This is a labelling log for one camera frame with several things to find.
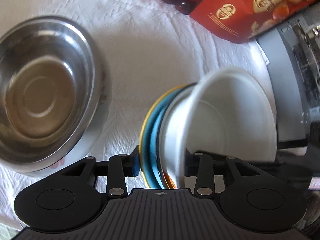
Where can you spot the white paper bowl orange print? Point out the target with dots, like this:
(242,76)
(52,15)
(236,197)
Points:
(225,120)

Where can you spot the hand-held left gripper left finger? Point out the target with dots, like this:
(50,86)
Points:
(135,166)

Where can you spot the blue ceramic bowl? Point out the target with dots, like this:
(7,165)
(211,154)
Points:
(153,142)

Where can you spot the small red box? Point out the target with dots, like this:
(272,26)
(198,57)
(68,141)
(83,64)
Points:
(225,17)

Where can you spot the red snack bag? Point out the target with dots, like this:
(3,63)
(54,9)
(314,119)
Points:
(280,2)

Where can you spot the white textured cloth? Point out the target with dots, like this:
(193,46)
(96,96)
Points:
(150,55)

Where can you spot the white floral bowl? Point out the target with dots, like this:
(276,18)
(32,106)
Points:
(106,85)

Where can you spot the white bowl yellow rim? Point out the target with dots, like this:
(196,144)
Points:
(143,140)

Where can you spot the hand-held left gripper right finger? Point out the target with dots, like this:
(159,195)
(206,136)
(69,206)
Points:
(203,170)

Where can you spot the white computer case glass panel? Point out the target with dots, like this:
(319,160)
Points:
(295,80)

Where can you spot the stainless steel bowl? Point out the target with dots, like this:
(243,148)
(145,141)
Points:
(42,100)

